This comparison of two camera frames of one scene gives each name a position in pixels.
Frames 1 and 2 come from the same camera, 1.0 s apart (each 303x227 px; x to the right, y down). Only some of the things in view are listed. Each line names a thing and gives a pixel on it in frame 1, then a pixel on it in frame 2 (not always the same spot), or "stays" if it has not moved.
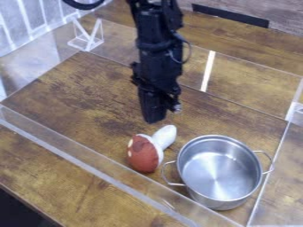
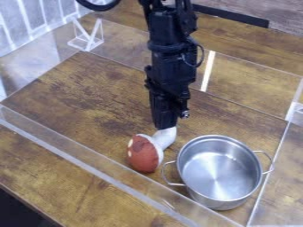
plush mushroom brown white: x=146 y=149 stays
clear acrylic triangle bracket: x=87 y=41 stays
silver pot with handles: x=221 y=169 stays
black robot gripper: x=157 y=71 → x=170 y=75
